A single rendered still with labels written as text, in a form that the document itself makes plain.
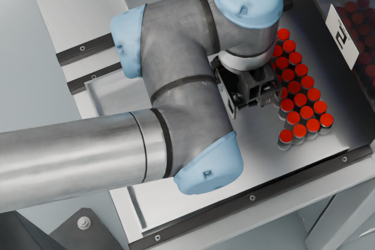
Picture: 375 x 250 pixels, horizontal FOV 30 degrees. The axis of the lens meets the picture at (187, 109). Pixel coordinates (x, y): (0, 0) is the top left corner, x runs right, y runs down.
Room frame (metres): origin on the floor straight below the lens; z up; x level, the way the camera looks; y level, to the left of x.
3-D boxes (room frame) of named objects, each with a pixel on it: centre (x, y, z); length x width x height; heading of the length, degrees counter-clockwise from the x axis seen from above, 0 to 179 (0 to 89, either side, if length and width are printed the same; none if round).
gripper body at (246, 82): (0.37, -0.08, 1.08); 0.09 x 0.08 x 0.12; 15
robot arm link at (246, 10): (0.37, -0.08, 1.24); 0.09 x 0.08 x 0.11; 101
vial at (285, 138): (0.31, -0.14, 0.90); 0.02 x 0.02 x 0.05
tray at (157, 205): (0.37, -0.04, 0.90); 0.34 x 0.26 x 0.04; 105
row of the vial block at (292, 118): (0.39, -0.15, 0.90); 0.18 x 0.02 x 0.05; 15
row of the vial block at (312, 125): (0.40, -0.17, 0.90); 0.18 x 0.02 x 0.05; 15
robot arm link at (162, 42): (0.34, 0.01, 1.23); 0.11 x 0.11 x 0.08; 11
